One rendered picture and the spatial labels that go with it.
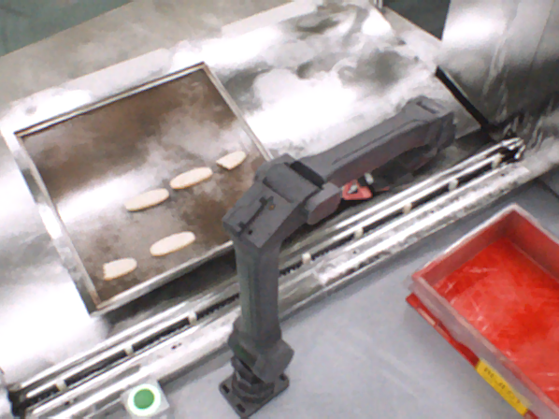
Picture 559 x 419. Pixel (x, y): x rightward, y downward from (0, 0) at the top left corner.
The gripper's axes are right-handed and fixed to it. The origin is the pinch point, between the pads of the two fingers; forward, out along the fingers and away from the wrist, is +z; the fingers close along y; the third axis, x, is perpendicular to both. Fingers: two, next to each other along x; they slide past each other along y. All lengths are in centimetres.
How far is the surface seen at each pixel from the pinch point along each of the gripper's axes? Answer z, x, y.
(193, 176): 26.7, 21.2, -19.7
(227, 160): 23.8, 22.2, -11.4
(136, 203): 31.6, 19.5, -33.3
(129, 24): 62, 90, 3
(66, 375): 38, -10, -58
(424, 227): 4.9, -10.9, 17.8
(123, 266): 31, 6, -41
